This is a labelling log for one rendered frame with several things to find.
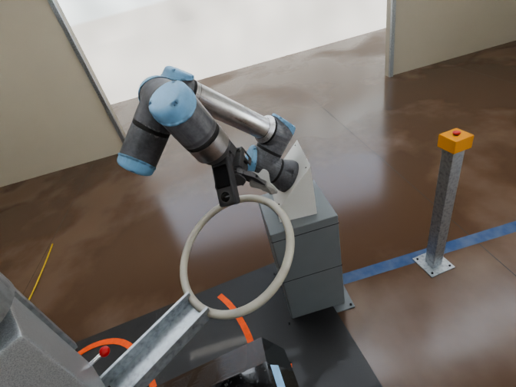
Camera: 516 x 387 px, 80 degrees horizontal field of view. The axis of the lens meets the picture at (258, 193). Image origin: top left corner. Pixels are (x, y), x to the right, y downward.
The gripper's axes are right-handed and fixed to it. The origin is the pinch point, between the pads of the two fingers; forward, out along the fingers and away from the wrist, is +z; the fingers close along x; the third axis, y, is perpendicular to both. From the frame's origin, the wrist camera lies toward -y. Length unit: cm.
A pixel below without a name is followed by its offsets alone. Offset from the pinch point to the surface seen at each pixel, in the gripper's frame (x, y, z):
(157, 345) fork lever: 45, -34, 24
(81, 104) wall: 388, 312, 92
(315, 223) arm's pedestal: 9, 37, 86
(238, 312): 17.2, -23.4, 27.9
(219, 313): 24.6, -23.5, 27.7
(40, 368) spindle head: 36, -44, -18
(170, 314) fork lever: 43, -24, 24
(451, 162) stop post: -65, 74, 105
